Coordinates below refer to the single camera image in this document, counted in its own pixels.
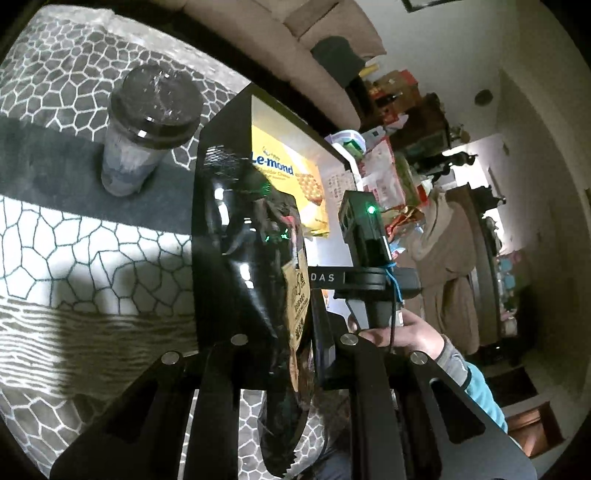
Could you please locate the grey patterned blanket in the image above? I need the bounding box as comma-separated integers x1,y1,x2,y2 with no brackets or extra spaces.
0,9,354,480

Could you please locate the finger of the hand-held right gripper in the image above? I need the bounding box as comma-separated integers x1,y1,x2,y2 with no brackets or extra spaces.
307,265,352,291

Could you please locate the beige sofa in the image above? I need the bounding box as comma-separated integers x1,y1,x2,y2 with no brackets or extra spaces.
178,0,389,136

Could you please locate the clear jar with black lid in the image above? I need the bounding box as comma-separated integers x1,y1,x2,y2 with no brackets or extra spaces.
100,65,203,197

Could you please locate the red snack packet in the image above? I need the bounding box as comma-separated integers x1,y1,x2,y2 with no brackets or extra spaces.
365,138,422,210

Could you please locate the yellow cracker box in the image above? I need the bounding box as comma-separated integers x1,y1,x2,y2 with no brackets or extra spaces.
250,127,331,239

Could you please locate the dark cushion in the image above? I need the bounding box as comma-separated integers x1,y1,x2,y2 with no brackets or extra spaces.
311,36,366,89

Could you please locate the black storage box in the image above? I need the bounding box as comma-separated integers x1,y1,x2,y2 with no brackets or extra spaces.
191,84,364,392

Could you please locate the dark wooden cabinet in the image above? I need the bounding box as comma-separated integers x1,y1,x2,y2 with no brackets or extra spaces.
360,69,465,158

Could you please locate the person's right hand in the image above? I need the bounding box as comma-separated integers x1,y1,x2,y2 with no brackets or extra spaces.
347,310,447,360

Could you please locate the brown hanging robe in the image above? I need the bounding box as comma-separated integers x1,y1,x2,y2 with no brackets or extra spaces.
405,188,484,357

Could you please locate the person's right forearm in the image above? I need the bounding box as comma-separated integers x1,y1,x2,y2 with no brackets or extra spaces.
431,335,509,435

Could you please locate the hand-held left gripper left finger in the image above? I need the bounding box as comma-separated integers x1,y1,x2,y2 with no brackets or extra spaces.
48,333,254,480

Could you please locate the black snack bag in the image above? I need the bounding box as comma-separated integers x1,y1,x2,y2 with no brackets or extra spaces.
209,165,320,479

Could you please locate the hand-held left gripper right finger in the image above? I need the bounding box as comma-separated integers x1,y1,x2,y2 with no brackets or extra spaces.
338,332,539,480

